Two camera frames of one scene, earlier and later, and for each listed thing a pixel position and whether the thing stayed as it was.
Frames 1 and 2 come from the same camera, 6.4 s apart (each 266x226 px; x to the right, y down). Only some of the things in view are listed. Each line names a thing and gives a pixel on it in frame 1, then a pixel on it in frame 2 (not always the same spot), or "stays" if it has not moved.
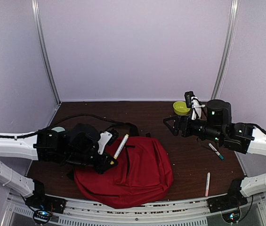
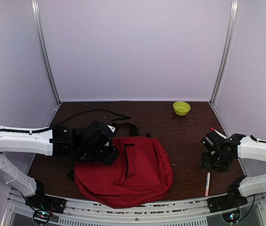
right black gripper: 183,120 → 205,162
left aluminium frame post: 36,12 stays
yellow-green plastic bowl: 180,108 stays
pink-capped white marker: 208,174 stays
